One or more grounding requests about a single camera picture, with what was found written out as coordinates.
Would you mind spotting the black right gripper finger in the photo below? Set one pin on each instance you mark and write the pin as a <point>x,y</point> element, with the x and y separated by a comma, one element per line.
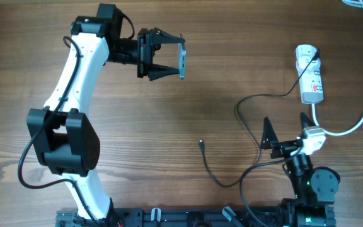
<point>269,138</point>
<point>306,121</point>

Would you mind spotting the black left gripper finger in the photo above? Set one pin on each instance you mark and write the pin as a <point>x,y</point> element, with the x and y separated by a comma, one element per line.
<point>158,71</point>
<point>160,37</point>

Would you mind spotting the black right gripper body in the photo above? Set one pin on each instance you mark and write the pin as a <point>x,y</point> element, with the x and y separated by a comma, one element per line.
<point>283,149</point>

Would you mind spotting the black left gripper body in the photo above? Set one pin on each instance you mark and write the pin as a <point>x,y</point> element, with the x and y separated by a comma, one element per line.
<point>144,52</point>

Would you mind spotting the blue screen smartphone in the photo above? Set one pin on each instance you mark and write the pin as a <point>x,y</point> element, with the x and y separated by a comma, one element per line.
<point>181,57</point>

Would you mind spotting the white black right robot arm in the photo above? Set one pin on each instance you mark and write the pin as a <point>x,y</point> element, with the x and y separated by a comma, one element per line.
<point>314,188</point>

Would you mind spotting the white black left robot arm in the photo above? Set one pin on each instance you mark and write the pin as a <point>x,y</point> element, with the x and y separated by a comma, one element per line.
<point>62,135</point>

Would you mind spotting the white usb charger adapter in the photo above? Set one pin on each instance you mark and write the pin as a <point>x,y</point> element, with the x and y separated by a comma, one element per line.
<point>305,63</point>

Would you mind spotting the white power strip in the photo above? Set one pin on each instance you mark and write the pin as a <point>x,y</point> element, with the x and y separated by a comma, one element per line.
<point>310,82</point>

